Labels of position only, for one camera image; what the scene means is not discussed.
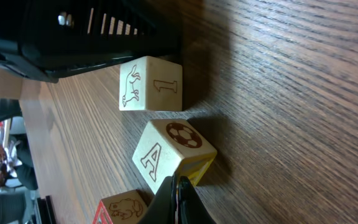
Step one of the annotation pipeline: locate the white block blue side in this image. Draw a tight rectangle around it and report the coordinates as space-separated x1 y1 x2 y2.
119 56 183 111

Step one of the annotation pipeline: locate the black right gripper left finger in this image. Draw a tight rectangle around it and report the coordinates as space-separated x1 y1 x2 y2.
138 174 177 224

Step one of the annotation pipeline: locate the grey background chair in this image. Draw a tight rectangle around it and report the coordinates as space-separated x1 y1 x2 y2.
0 191 34 224

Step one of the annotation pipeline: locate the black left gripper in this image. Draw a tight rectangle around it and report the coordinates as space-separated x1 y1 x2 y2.
0 0 181 83

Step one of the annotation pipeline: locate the letter A wooden block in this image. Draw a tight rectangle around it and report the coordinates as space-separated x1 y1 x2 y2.
132 119 217 194

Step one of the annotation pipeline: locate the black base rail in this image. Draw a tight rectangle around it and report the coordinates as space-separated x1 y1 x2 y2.
35 195 57 224

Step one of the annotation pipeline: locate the animal picture red block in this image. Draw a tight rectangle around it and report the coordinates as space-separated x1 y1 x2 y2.
93 190 148 224

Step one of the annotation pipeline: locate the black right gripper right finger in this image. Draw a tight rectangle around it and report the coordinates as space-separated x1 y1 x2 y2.
178 176 216 224

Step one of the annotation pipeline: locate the seated person in background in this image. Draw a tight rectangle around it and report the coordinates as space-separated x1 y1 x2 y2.
0 127 39 191

